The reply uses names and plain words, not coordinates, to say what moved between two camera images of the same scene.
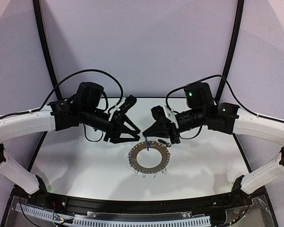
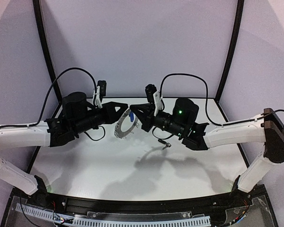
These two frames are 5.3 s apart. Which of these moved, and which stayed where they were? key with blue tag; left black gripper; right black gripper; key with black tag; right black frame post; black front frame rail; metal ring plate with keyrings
Moved: left black gripper; metal ring plate with keyrings; right black gripper; key with blue tag
Stayed: right black frame post; black front frame rail; key with black tag
